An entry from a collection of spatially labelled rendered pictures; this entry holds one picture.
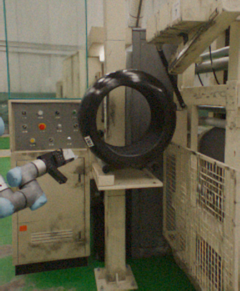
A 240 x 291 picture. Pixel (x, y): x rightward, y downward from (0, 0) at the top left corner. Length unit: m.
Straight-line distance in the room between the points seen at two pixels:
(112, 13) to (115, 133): 0.77
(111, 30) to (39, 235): 1.53
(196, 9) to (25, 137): 1.44
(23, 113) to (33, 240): 0.92
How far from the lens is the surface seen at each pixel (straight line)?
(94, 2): 11.81
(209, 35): 1.60
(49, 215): 2.37
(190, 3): 1.51
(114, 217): 2.14
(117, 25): 2.03
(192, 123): 2.09
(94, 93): 1.59
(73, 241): 2.45
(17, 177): 1.31
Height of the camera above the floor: 1.30
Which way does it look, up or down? 6 degrees down
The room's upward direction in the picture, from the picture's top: straight up
